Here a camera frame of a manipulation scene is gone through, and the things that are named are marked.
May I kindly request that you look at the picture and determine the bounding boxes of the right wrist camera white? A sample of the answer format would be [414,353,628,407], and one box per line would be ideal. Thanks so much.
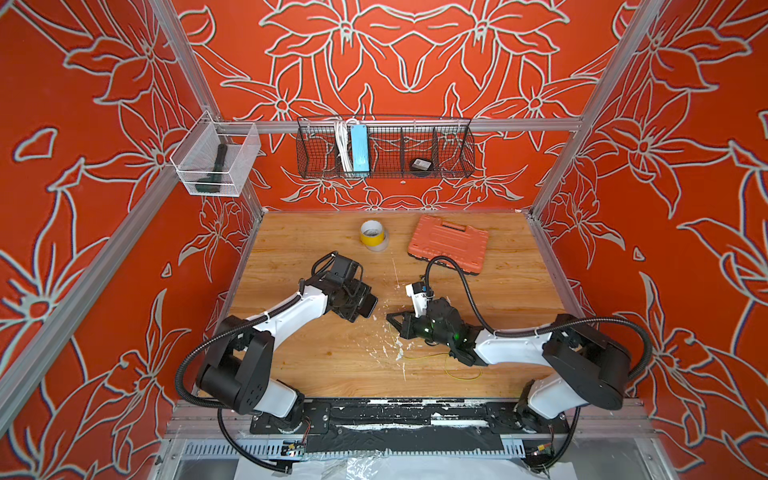
[405,281,433,317]

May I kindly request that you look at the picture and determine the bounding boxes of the orange plastic tool case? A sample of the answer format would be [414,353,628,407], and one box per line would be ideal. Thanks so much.
[407,215,489,275]

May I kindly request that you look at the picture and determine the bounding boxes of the green wired earphones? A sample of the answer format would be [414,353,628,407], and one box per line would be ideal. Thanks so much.
[396,347,483,382]

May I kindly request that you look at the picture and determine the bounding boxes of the clear acrylic box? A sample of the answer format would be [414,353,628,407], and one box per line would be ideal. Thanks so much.
[170,111,262,198]

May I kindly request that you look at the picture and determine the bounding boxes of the black wire basket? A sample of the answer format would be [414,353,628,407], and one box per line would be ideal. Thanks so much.
[296,115,476,180]

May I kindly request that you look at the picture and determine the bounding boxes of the yellow tape roll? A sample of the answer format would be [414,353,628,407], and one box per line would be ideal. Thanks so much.
[360,220,386,250]

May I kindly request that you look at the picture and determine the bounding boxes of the clear tape roll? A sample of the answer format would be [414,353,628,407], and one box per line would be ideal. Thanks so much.
[361,230,389,252]

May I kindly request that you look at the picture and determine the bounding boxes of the white cable bundle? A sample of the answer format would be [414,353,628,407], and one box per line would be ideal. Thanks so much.
[334,119,353,175]

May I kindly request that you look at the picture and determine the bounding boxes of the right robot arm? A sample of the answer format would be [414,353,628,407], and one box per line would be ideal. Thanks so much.
[386,272,652,420]

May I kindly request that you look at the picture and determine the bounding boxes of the blue smartphone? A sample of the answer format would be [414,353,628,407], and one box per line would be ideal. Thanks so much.
[357,293,378,318]

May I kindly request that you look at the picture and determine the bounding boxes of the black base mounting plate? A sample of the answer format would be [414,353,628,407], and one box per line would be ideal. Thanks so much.
[249,398,570,461]

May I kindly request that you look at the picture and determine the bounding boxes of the black flashlight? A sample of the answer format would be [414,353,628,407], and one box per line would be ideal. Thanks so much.
[196,143,228,193]

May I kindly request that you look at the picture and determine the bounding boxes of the light blue box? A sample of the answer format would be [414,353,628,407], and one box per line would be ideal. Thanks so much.
[350,124,370,177]

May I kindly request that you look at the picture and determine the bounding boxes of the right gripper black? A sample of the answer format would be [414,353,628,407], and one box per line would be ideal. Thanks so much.
[387,308,457,347]

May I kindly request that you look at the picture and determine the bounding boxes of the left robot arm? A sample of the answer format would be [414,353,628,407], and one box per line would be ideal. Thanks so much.
[174,251,378,422]

